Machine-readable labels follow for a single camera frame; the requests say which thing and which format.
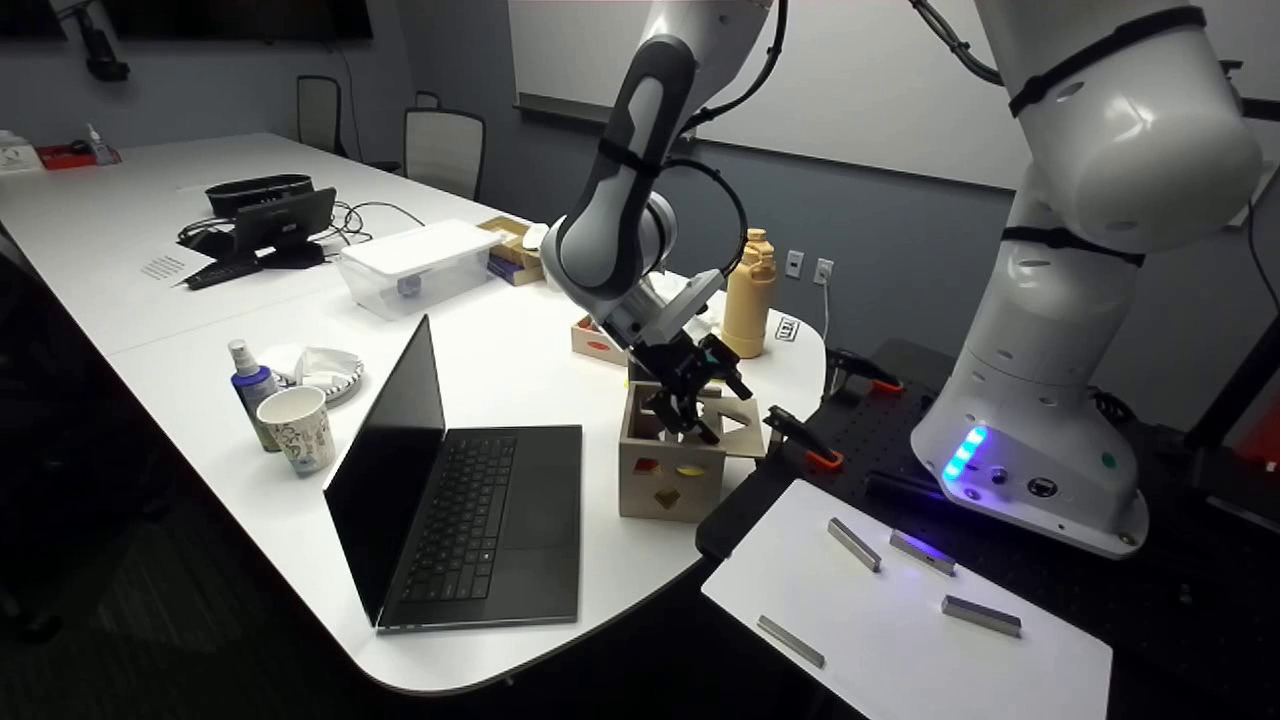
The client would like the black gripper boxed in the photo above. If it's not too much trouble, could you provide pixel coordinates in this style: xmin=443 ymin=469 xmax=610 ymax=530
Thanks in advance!
xmin=626 ymin=323 xmax=761 ymax=451

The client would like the wooden lid with shape holes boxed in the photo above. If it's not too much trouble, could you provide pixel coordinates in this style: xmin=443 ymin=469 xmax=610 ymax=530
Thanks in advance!
xmin=684 ymin=383 xmax=778 ymax=463

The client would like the wooden shape sorter box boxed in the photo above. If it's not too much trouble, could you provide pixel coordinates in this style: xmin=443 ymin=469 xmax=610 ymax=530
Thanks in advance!
xmin=618 ymin=375 xmax=731 ymax=524

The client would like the small cardboard box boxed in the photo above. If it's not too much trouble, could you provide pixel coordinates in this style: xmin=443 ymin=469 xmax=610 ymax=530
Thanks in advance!
xmin=477 ymin=213 xmax=551 ymax=288

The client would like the black open laptop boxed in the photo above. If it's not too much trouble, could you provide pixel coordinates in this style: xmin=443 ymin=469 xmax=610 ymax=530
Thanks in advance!
xmin=322 ymin=311 xmax=589 ymax=636

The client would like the clear plastic storage box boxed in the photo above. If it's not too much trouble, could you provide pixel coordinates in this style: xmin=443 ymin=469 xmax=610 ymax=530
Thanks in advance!
xmin=333 ymin=215 xmax=505 ymax=320

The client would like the black clamp with orange tip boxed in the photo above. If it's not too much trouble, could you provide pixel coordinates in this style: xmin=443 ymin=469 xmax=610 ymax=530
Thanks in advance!
xmin=826 ymin=345 xmax=914 ymax=403
xmin=761 ymin=401 xmax=854 ymax=479

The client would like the tan bottle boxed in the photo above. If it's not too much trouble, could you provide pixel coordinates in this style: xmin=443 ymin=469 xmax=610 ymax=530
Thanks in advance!
xmin=722 ymin=222 xmax=779 ymax=363

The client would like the grey metal bar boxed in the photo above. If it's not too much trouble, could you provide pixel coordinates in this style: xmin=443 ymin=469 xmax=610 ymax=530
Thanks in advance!
xmin=939 ymin=593 xmax=1030 ymax=638
xmin=753 ymin=613 xmax=833 ymax=671
xmin=890 ymin=527 xmax=959 ymax=581
xmin=826 ymin=510 xmax=890 ymax=574

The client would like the white board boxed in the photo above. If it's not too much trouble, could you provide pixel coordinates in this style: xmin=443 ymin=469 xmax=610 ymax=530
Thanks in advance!
xmin=698 ymin=477 xmax=1118 ymax=720

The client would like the office chair with light back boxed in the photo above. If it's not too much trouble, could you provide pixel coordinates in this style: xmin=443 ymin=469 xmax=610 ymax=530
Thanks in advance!
xmin=399 ymin=105 xmax=487 ymax=204

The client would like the patterned paper cup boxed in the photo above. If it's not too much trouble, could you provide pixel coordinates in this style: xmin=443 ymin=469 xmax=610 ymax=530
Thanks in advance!
xmin=253 ymin=383 xmax=342 ymax=479

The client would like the blue spray bottle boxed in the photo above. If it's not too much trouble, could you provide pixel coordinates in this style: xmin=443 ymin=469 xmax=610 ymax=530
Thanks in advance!
xmin=223 ymin=334 xmax=290 ymax=457

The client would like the black desk phone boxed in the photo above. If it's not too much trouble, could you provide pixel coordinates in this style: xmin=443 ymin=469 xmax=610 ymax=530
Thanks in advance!
xmin=182 ymin=185 xmax=342 ymax=294

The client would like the office chair with dark back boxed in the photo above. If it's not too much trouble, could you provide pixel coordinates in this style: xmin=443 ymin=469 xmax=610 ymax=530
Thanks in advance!
xmin=290 ymin=71 xmax=348 ymax=154

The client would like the red flat item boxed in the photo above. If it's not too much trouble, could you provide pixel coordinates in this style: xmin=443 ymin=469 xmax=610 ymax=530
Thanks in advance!
xmin=32 ymin=130 xmax=123 ymax=177

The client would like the black hanging device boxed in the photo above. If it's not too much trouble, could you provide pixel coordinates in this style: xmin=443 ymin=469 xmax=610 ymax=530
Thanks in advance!
xmin=48 ymin=0 xmax=135 ymax=88

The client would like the wall whiteboard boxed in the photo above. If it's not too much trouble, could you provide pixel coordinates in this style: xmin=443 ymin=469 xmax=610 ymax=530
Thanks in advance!
xmin=505 ymin=0 xmax=1033 ymax=191

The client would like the black wall screen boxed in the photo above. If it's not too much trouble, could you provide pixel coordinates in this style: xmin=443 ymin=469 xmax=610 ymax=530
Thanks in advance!
xmin=95 ymin=0 xmax=375 ymax=43

